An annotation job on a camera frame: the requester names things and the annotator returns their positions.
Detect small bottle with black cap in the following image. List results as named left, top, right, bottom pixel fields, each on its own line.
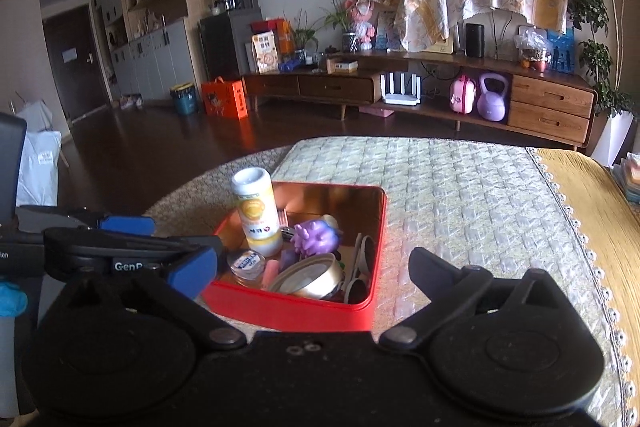
left=227, top=249, right=267, bottom=289

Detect white bottle with yellow label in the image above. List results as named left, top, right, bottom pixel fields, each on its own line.
left=231, top=167, right=285, bottom=258

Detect black cylinder speaker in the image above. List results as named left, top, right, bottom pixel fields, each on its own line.
left=466, top=23, right=486, bottom=58

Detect beige shell-shaped board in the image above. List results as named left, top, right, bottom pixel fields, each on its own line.
left=455, top=9, right=526, bottom=56

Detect small green potted plant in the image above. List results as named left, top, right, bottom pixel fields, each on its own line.
left=290, top=9, right=321, bottom=53

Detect orange gift bag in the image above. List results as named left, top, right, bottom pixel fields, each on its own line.
left=201, top=78, right=250, bottom=120

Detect grey frame sunglasses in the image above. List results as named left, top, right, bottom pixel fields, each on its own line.
left=342, top=233, right=377, bottom=306

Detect tall green potted tree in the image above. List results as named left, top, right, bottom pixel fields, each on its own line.
left=567, top=0, right=640, bottom=118

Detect orange and red gift boxes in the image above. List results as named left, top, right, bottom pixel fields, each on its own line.
left=250, top=19, right=294, bottom=56

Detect pink doll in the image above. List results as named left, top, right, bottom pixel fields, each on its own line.
left=347, top=0, right=384, bottom=53

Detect white router with antennas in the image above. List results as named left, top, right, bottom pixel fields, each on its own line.
left=381, top=74, right=422, bottom=107

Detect circle pattern lace tablecloth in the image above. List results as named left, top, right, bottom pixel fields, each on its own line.
left=142, top=144, right=301, bottom=240

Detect leafy plant in vase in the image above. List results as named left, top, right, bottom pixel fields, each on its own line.
left=320, top=0, right=351, bottom=36

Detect clear plastic bag of snacks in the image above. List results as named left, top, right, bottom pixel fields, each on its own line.
left=515, top=29, right=554, bottom=63

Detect pink tube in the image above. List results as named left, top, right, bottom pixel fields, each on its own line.
left=265, top=259, right=282, bottom=293

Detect purple kettlebell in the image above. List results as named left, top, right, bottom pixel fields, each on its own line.
left=476, top=73, right=511, bottom=123

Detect wooden television cabinet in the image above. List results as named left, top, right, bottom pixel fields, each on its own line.
left=242, top=52, right=599, bottom=153

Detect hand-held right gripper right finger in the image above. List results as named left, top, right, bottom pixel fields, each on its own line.
left=379, top=247, right=576, bottom=351

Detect dark wooden door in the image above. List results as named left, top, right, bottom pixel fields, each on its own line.
left=42, top=4, right=111, bottom=123

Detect blue bucket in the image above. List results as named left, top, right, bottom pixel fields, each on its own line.
left=170, top=82, right=197, bottom=116

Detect white square planter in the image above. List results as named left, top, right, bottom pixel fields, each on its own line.
left=590, top=109, right=636, bottom=168

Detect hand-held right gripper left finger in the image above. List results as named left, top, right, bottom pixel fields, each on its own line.
left=62, top=247, right=249, bottom=351

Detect yellow tablecloth with lace trim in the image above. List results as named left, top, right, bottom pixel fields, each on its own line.
left=526, top=147, right=640, bottom=427

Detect white and orange snack bag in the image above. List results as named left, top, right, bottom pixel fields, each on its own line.
left=251, top=32, right=280, bottom=74

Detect blue picture box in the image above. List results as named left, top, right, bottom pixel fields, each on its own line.
left=547, top=29, right=576, bottom=73

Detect white shopping bag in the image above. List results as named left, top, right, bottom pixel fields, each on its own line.
left=15, top=99, right=64, bottom=208

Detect black mini fridge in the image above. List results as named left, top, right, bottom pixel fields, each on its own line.
left=199, top=7, right=264, bottom=83

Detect quilted table mat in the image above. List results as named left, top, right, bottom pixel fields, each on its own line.
left=197, top=137, right=618, bottom=427

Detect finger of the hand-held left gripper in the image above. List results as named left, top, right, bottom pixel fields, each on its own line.
left=44, top=228, right=224, bottom=267
left=20, top=206, right=157, bottom=239

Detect tape roll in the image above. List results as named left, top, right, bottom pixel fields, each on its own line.
left=270, top=253, right=346, bottom=301

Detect red tin box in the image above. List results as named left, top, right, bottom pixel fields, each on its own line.
left=202, top=181, right=389, bottom=334

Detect pink toy suitcase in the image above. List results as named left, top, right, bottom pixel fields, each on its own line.
left=449, top=74, right=477, bottom=114

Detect purple spiky toy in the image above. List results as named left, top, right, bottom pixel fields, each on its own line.
left=291, top=221, right=345, bottom=258

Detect built-in wall cabinet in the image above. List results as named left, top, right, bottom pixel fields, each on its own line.
left=90, top=0, right=202, bottom=106

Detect blue object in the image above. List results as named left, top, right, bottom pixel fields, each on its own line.
left=0, top=282, right=29, bottom=316

